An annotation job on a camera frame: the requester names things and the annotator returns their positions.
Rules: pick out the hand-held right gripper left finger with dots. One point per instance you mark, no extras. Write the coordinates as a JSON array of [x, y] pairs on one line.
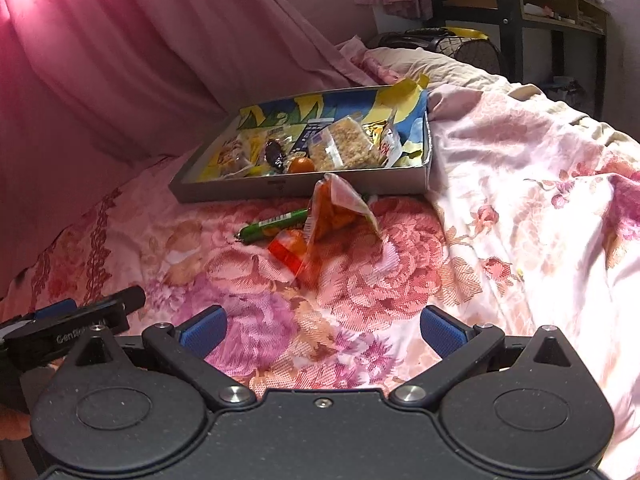
[[202, 332]]

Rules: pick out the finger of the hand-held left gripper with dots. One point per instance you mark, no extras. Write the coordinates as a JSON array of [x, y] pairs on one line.
[[55, 308], [45, 342]]

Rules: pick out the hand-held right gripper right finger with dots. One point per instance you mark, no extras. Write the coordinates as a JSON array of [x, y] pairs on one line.
[[440, 332]]

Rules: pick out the orange transparent snack bag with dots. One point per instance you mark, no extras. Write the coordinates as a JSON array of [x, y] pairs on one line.
[[330, 215]]

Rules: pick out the grey cardboard box colourful lining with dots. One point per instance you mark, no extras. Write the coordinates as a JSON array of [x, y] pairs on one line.
[[300, 187]]

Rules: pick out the clear dark jerky packet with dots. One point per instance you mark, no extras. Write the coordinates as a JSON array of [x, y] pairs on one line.
[[274, 154]]

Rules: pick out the small orange tangerine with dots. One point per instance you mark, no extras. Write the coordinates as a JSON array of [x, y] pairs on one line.
[[301, 166]]

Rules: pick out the nut brittle snack packet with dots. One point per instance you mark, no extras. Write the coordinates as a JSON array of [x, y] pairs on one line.
[[345, 147]]

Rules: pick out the pink floral bedsheet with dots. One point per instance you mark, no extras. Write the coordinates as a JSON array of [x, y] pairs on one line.
[[350, 285]]

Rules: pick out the green sausage stick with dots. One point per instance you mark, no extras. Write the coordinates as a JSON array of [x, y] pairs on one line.
[[270, 224]]

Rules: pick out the yellow printed snack packet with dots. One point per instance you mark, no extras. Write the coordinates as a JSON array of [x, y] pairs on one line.
[[231, 152]]

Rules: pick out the white clear snack packet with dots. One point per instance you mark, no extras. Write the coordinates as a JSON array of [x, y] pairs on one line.
[[389, 147]]

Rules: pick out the pink bed curtain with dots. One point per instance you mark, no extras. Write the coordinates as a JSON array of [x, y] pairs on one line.
[[125, 60]]

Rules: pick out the beige pillow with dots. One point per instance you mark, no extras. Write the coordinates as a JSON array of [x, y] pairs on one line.
[[425, 65]]

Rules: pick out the wooden desk with shelves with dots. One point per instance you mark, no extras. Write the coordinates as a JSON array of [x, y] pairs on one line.
[[510, 25]]

